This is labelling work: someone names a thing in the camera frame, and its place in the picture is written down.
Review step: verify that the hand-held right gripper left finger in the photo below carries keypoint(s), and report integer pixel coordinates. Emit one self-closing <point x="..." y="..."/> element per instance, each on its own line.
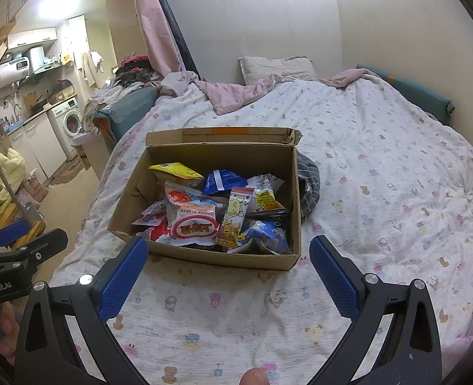
<point x="120" y="278"/>

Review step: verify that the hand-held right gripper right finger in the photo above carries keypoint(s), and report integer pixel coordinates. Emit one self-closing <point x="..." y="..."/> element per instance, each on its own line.
<point x="336" y="278"/>

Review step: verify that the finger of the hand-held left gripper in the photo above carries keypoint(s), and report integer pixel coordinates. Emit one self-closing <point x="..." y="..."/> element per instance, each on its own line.
<point x="48" y="244"/>
<point x="8" y="232"/>

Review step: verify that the red snack packet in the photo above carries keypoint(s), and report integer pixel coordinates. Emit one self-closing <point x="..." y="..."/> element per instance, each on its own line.
<point x="156" y="233"/>

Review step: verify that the pink cartoon snack packet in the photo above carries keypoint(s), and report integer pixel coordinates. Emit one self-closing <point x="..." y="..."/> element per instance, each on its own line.
<point x="152" y="216"/>

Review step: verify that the white red-logo snack packet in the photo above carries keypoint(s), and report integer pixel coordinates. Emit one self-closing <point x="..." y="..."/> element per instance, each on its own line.
<point x="192" y="228"/>

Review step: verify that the white yellow-label snack packet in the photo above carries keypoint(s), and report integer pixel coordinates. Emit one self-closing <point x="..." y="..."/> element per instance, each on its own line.
<point x="266" y="198"/>

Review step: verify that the small colourful candy packet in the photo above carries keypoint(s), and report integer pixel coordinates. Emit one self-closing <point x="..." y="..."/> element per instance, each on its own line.
<point x="234" y="216"/>

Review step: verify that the yellow snack packet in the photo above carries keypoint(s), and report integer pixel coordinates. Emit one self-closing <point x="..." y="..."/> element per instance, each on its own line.
<point x="176" y="170"/>

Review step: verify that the brown cardboard box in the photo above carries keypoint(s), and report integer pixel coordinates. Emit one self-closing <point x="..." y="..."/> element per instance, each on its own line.
<point x="220" y="156"/>

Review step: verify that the person's left hand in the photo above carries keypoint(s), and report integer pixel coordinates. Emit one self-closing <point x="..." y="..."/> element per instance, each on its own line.
<point x="4" y="329"/>

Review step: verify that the person's right hand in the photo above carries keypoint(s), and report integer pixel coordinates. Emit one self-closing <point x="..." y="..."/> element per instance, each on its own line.
<point x="254" y="377"/>

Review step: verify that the white metal stand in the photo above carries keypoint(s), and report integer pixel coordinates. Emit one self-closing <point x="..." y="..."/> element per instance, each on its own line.
<point x="4" y="176"/>

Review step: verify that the yellow duvet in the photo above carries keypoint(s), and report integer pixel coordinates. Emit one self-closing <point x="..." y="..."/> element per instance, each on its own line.
<point x="4" y="172"/>

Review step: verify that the patterned floor mat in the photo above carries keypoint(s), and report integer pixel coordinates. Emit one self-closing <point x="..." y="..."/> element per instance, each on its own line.
<point x="70" y="170"/>

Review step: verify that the white kitchen base cabinet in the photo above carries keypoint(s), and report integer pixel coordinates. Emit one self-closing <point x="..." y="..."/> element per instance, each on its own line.
<point x="40" y="148"/>

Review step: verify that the grey striped cloth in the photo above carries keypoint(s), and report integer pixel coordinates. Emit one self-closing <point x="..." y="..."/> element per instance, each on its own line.
<point x="309" y="184"/>

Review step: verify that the printed white bedspread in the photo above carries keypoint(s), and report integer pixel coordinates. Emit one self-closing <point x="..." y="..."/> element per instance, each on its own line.
<point x="380" y="188"/>

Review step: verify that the white bedside cabinet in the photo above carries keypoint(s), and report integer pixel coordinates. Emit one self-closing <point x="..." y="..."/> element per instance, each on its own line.
<point x="84" y="144"/>

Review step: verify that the white washing machine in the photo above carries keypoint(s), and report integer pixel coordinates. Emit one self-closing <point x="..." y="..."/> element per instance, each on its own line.
<point x="66" y="126"/>

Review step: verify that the teal bed-end cushion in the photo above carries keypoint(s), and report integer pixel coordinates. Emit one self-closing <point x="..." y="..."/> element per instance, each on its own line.
<point x="128" y="108"/>

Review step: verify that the white water heater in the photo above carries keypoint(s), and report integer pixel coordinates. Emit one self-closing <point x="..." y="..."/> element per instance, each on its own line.
<point x="12" y="73"/>

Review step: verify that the hanging white towel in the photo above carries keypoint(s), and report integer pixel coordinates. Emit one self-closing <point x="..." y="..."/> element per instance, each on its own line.
<point x="90" y="68"/>

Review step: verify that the pile of clothes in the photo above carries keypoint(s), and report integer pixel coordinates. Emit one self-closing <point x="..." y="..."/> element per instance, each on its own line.
<point x="136" y="70"/>

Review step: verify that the teal headboard cushion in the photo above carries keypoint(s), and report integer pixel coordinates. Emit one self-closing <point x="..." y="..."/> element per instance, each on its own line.
<point x="416" y="96"/>

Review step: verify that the pink blanket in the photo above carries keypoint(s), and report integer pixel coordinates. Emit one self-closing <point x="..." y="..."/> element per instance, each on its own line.
<point x="236" y="92"/>

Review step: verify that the patterned pillow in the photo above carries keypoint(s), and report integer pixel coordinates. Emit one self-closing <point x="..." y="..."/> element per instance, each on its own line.
<point x="276" y="68"/>

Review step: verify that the pink curtain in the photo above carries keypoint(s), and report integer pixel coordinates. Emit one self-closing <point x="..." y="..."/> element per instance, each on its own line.
<point x="154" y="20"/>

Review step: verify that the dark curtain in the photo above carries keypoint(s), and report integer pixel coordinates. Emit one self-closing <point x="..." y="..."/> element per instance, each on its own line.
<point x="180" y="28"/>

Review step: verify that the wooden shelf frame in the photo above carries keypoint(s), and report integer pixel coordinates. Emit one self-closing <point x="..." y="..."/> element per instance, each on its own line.
<point x="8" y="212"/>

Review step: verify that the white wall cabinet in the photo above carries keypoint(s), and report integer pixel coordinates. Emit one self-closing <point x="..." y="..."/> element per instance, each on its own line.
<point x="32" y="38"/>

